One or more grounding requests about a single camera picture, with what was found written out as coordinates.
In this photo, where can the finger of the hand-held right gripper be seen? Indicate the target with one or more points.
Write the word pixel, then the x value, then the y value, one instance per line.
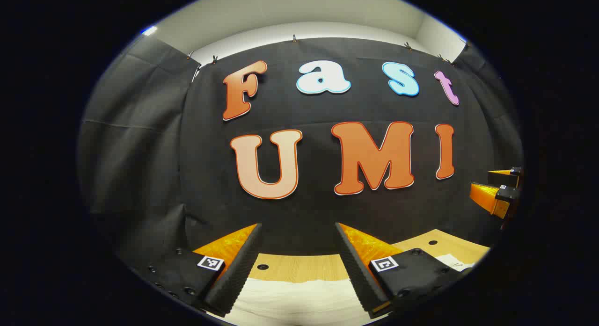
pixel 507 194
pixel 500 177

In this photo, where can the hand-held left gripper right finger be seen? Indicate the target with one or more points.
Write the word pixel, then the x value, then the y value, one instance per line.
pixel 358 274

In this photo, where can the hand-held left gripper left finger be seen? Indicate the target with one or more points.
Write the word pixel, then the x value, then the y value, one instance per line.
pixel 236 274

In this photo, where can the white jeans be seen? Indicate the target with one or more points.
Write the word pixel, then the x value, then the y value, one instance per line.
pixel 299 302

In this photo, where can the black backdrop cloth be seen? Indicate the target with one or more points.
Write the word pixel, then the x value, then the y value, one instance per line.
pixel 309 209

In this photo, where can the ceiling light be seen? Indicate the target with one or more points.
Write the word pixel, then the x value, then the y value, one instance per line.
pixel 149 30

